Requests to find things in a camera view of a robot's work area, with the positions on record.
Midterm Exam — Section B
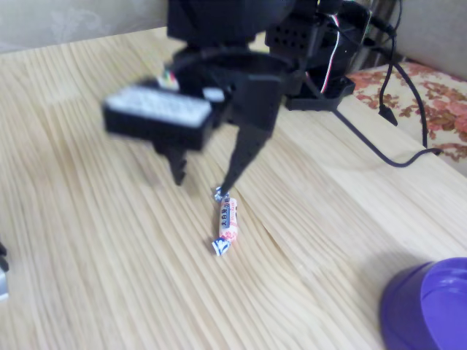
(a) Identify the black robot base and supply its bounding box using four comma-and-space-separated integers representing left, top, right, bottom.
264, 0, 373, 112

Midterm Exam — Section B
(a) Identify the thin black cable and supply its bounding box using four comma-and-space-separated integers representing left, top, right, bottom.
302, 72, 444, 168

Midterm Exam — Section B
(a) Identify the floral fabric cover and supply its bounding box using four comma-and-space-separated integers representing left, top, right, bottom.
344, 61, 467, 165

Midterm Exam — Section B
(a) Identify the white candy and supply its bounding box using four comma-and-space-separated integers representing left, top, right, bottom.
211, 186, 240, 257

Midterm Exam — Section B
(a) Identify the black cable with plug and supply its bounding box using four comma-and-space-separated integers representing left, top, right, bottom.
378, 0, 404, 127

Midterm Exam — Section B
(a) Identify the red white servo wire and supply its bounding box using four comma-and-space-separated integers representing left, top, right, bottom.
320, 12, 342, 93

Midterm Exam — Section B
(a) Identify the thick black cable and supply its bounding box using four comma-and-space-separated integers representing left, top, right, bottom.
368, 17, 430, 149

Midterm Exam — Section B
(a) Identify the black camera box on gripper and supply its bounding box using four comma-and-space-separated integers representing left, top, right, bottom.
101, 85, 215, 152

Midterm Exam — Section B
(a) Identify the purple bowl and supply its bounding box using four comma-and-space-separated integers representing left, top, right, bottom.
379, 257, 467, 350

